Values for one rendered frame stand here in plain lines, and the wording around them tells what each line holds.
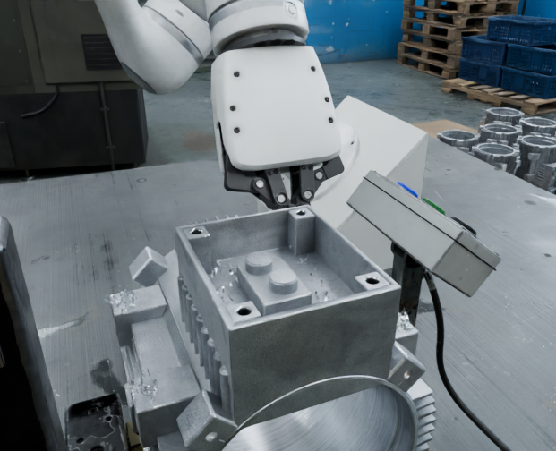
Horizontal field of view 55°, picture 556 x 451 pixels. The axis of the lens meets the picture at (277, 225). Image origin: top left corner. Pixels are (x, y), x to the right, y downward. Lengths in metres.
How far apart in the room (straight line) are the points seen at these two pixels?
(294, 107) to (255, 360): 0.23
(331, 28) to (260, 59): 7.32
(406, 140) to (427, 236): 0.42
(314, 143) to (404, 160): 0.48
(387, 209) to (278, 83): 0.21
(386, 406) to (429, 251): 0.17
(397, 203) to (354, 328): 0.30
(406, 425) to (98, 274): 0.72
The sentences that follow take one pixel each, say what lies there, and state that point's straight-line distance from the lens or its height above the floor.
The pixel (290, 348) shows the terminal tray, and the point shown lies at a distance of 0.29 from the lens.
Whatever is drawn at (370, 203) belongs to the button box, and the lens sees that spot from 0.61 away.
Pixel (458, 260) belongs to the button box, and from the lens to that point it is 0.53.
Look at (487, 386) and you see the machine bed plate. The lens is 0.79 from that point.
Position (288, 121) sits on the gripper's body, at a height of 1.19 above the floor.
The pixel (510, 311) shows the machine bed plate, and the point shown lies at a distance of 0.94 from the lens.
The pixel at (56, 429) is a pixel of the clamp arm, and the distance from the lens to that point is 0.17.
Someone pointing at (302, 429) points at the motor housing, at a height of 0.95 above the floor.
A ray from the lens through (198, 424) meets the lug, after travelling 0.30.
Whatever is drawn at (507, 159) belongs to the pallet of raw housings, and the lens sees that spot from 2.50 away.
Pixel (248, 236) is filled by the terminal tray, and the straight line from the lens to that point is 0.38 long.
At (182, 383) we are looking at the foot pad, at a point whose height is 1.07.
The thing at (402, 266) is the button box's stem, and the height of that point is 1.01.
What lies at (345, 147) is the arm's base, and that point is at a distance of 1.01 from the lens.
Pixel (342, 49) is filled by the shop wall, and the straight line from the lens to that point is 7.88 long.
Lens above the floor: 1.31
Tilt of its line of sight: 27 degrees down
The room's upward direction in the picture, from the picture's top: straight up
